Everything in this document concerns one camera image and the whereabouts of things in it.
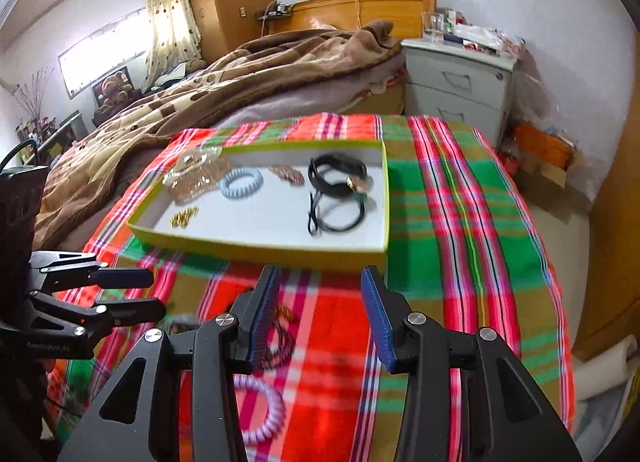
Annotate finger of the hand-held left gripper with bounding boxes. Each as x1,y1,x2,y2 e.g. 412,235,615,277
30,250,155,294
29,291,167,344

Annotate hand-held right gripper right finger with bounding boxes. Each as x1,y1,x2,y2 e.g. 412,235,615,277
360,264,583,462

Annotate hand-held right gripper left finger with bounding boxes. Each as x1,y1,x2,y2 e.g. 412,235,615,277
57,264,281,462

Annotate dark bead bracelet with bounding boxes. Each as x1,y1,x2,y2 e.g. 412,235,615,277
257,312,296,370

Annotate gold bead chain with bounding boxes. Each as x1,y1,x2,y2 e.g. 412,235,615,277
170,207,200,229

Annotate yellow-green shallow cardboard box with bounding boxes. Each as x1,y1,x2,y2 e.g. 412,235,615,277
126,139,391,274

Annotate purple spiral hair tie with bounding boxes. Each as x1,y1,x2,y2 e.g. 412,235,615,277
234,374,287,445

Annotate black hair tie teal bead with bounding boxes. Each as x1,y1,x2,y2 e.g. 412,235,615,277
306,189,370,237

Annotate clear hair claw clip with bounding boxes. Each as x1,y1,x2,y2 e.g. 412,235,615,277
167,146,226,205

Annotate pale blue spiral hair tie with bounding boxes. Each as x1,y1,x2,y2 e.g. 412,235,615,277
220,168,264,199

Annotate rose gold hair clip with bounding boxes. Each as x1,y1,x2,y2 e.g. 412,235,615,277
267,163,306,187

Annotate black band gold charm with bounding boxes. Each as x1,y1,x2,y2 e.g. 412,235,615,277
307,154,375,200

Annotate cluttered low shelf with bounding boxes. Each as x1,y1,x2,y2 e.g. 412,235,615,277
15,109,83,165

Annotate red green plaid cloth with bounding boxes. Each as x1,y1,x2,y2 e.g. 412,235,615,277
47,112,576,462

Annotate dried branches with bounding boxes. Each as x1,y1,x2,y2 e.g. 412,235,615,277
12,67,56,123

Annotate brown teddy bear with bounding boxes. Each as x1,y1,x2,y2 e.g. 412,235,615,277
92,69,135,115

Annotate window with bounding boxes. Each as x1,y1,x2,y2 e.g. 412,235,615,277
57,9,151,100

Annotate brown patterned blanket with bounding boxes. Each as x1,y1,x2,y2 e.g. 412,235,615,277
32,19,406,250

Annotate white paper roll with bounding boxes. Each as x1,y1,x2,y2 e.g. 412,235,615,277
575,334,636,400

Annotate orange box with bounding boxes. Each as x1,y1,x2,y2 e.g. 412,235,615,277
515,122,576,170

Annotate grey nightstand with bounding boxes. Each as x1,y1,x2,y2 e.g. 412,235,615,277
401,37,516,150

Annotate dotted curtain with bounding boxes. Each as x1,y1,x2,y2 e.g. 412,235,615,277
145,0,203,90

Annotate wooden door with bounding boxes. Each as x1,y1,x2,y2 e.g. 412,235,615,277
572,0,640,363

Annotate clear glass cup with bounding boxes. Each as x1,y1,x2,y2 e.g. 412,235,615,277
422,12,445,42

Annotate nightstand clutter pile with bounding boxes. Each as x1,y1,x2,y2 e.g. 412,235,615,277
445,9,526,60

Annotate power strip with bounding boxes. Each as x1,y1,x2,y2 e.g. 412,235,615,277
260,2,293,20

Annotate wooden headboard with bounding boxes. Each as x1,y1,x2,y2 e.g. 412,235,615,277
270,0,438,40

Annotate grey elastic hair ties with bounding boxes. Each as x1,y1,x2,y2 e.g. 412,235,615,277
165,313,201,335

